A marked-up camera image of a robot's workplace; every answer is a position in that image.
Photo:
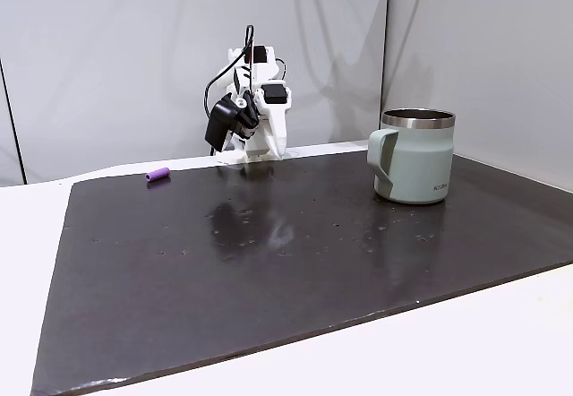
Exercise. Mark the purple pen grip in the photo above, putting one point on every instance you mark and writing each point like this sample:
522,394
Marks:
157,175

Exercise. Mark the black table mat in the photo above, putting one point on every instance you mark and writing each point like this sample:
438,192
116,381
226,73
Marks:
268,252

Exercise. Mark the grey-green steel mug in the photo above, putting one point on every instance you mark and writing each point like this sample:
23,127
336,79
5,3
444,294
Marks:
414,158

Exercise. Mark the black camera box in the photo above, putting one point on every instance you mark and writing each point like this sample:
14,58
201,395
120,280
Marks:
221,123

